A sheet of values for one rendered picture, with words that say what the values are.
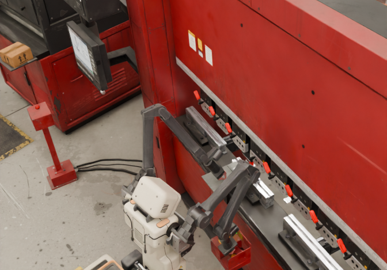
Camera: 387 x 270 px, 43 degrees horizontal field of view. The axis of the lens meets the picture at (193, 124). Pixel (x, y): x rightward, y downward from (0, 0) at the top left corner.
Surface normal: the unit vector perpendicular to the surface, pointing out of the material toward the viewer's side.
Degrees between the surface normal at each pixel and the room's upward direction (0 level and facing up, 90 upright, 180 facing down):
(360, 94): 90
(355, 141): 90
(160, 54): 90
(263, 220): 0
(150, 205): 48
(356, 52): 90
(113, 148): 0
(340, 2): 0
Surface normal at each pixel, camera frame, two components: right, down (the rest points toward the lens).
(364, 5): -0.07, -0.77
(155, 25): 0.47, 0.54
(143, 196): -0.59, -0.17
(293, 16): -0.88, 0.35
